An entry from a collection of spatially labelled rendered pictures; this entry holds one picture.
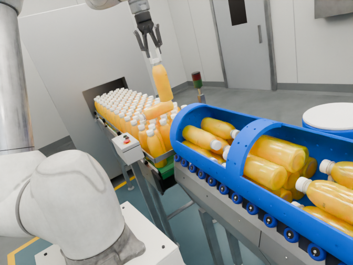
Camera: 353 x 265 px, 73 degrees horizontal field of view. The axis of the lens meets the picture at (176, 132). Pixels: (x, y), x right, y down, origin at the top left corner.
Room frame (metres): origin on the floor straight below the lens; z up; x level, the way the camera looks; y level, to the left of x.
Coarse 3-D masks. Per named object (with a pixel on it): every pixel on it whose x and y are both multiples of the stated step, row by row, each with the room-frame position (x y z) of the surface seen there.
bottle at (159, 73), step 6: (156, 66) 1.23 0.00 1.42; (162, 66) 1.23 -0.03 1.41; (156, 72) 1.22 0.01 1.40; (162, 72) 1.22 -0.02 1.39; (156, 78) 1.22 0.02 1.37; (162, 78) 1.21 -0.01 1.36; (156, 84) 1.23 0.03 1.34; (162, 84) 1.21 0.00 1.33; (168, 84) 1.23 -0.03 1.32; (162, 90) 1.21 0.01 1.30; (168, 90) 1.22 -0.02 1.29; (162, 96) 1.22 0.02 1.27; (168, 96) 1.21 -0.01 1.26
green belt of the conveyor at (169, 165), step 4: (116, 132) 1.92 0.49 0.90; (172, 156) 1.24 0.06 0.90; (148, 160) 1.28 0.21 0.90; (168, 160) 1.21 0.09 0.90; (172, 160) 1.20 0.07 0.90; (152, 164) 1.22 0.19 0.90; (168, 164) 1.17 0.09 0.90; (172, 164) 1.16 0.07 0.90; (156, 168) 1.16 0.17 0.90; (160, 168) 1.15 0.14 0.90; (164, 168) 1.14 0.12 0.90; (168, 168) 1.13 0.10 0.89; (160, 172) 1.12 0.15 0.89; (164, 172) 1.12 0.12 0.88; (168, 172) 1.12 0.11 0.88; (172, 172) 1.13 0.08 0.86; (160, 176) 1.15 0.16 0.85; (164, 176) 1.11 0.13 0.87; (168, 176) 1.12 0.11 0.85
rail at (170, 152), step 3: (171, 150) 1.17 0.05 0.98; (165, 153) 1.15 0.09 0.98; (168, 153) 1.16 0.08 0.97; (171, 153) 1.17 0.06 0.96; (174, 153) 1.17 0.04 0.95; (159, 156) 1.14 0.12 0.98; (162, 156) 1.15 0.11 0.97; (165, 156) 1.15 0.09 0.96; (168, 156) 1.16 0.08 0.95; (156, 159) 1.13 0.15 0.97; (159, 159) 1.14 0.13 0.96; (162, 159) 1.14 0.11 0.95; (156, 162) 1.13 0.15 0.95
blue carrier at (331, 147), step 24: (192, 120) 1.07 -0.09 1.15; (240, 120) 0.94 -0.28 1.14; (264, 120) 0.71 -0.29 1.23; (240, 144) 0.64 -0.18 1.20; (312, 144) 0.65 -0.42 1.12; (336, 144) 0.57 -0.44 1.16; (216, 168) 0.70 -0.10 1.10; (240, 168) 0.60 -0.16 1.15; (240, 192) 0.61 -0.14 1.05; (264, 192) 0.51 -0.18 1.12; (288, 216) 0.44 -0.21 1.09; (312, 216) 0.39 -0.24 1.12; (312, 240) 0.39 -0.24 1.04; (336, 240) 0.33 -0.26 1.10
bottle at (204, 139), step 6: (186, 126) 1.01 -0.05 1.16; (192, 126) 1.00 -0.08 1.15; (186, 132) 0.98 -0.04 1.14; (192, 132) 0.94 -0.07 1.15; (198, 132) 0.92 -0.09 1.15; (204, 132) 0.90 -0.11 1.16; (186, 138) 0.97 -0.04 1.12; (192, 138) 0.93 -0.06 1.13; (198, 138) 0.89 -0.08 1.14; (204, 138) 0.86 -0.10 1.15; (210, 138) 0.85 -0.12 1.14; (198, 144) 0.89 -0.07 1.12; (204, 144) 0.85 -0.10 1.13; (210, 144) 0.84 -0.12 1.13
